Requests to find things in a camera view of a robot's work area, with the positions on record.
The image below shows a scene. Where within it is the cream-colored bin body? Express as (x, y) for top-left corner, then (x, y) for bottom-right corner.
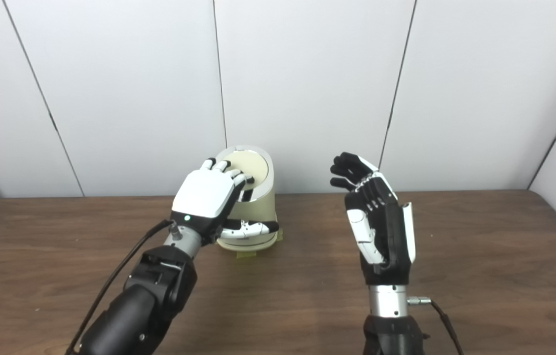
(215, 145), (279, 252)

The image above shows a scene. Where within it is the white and black left hand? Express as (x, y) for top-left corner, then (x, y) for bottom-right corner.
(170, 158), (280, 245)

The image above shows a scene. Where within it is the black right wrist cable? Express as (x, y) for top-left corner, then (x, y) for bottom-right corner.
(408, 296), (465, 355)

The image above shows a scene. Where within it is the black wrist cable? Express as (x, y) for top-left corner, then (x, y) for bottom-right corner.
(408, 296), (465, 355)
(65, 219), (180, 355)

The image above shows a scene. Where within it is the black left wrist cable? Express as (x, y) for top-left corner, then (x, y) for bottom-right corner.
(65, 219), (180, 355)

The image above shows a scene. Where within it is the white and black right hand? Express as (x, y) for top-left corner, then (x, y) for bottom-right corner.
(330, 152), (416, 286)

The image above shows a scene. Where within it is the round cream bin lid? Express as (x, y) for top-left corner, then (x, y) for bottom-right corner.
(222, 149), (269, 187)

